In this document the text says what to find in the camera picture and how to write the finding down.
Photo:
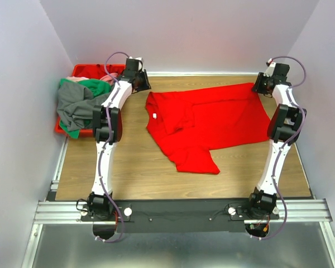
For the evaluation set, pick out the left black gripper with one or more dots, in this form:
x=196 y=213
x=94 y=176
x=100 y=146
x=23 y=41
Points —
x=146 y=85

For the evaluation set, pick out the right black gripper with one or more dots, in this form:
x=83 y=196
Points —
x=256 y=87

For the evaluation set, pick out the red t shirt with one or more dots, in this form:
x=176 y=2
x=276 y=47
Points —
x=187 y=125

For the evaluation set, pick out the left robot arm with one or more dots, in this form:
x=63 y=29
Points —
x=107 y=131

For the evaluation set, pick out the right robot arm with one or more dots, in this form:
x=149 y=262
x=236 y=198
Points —
x=283 y=131

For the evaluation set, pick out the pink t shirt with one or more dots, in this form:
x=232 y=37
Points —
x=107 y=78

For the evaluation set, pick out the green t shirt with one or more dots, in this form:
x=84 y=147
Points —
x=97 y=85

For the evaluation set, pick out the red plastic bin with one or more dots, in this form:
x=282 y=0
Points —
x=90 y=71

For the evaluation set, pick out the grey t shirt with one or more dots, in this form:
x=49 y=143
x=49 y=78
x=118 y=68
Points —
x=78 y=103

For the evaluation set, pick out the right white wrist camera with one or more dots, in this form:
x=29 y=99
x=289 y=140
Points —
x=270 y=68

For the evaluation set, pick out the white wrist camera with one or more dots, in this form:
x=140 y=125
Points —
x=140 y=63
x=270 y=68

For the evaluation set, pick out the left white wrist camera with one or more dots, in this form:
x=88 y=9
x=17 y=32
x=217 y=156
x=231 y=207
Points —
x=140 y=63

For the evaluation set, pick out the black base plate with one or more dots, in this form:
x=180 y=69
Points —
x=175 y=216

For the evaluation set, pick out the aluminium frame rail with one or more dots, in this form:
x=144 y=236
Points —
x=142 y=174

